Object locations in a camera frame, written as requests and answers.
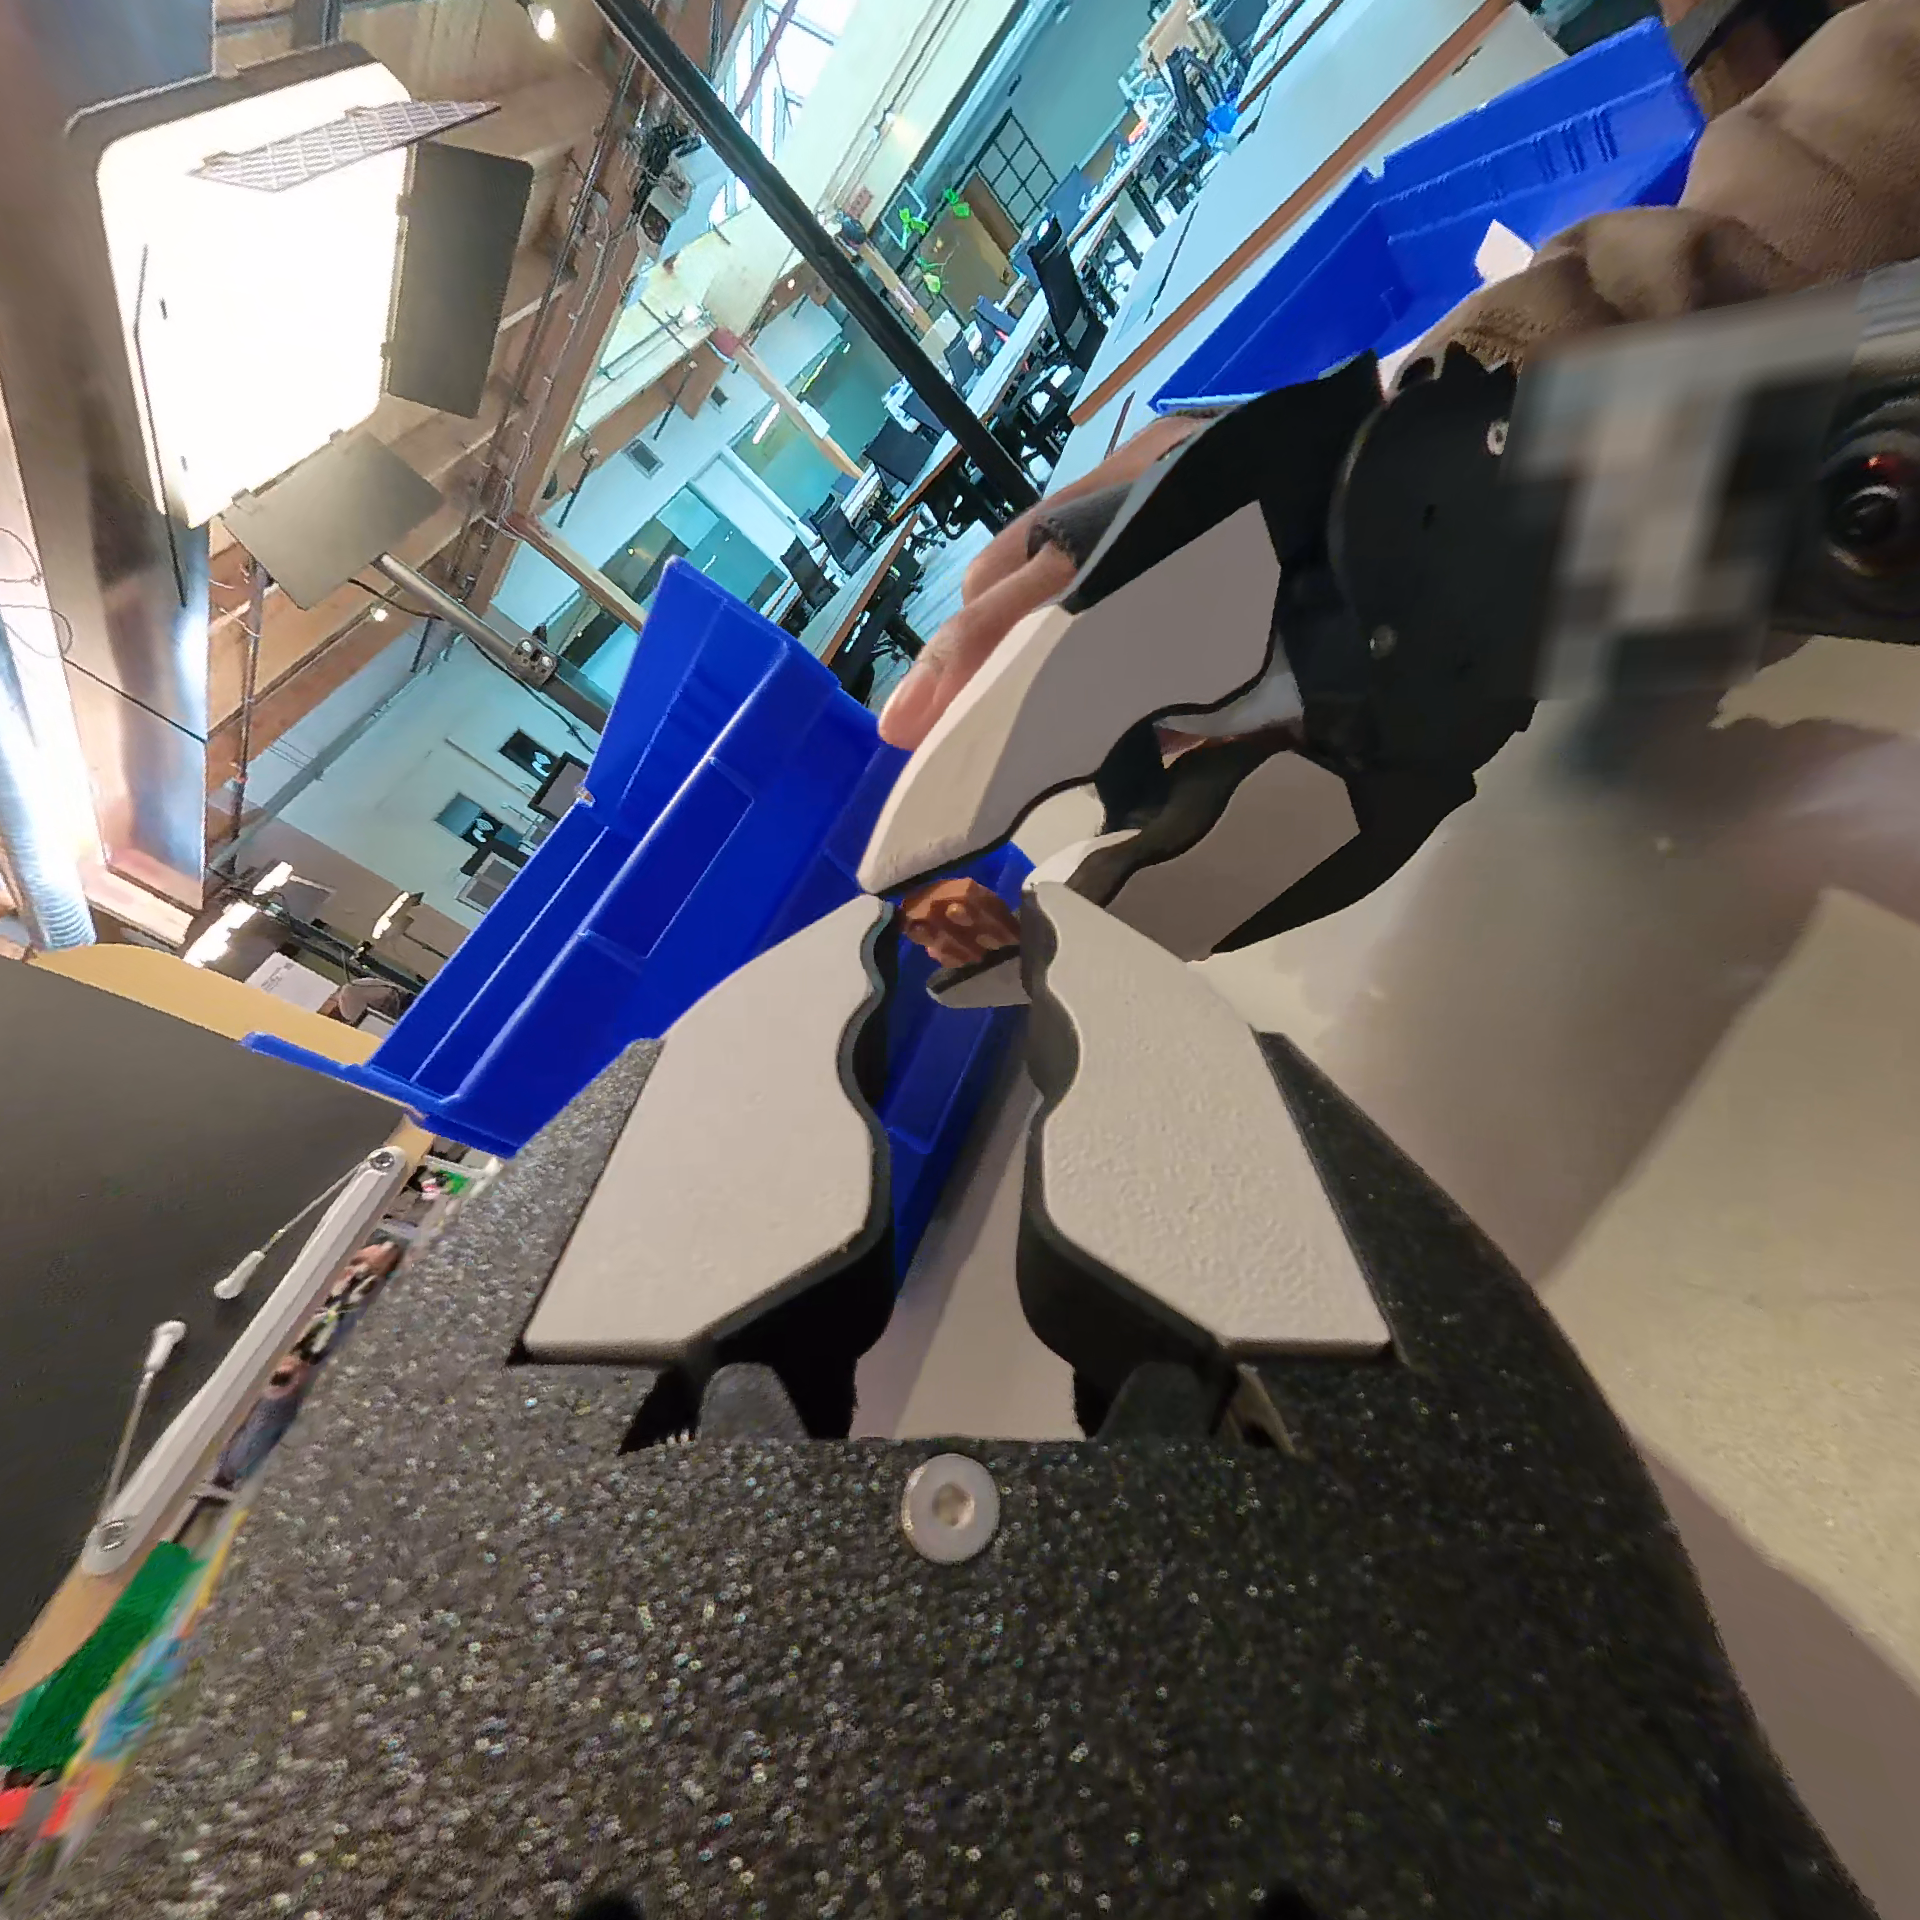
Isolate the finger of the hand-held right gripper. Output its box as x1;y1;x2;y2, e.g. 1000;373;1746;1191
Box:
1065;744;1370;962
857;579;1298;896

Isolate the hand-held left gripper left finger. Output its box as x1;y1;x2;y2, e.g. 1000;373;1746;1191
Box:
520;891;896;1367

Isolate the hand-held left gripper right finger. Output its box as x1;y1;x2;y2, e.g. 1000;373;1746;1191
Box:
1013;881;1397;1367

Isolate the small orange brick assembly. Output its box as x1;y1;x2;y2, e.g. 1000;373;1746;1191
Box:
900;875;1027;977

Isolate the person's right forearm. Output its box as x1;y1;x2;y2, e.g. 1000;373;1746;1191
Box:
1410;0;1920;377

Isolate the grey desk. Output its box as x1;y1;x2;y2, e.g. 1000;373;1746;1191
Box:
809;0;1920;1920

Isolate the person's right hand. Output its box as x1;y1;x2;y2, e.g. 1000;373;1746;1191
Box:
876;405;1217;751

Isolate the small blue storage bin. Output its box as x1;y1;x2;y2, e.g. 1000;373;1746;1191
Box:
1149;15;1705;415

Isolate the white metal stand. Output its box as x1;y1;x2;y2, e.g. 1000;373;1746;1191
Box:
75;1155;410;1577

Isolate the black board with wooden edge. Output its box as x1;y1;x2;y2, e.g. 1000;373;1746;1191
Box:
0;945;410;1681

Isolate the studio light panel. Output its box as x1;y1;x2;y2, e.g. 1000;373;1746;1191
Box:
90;59;542;617

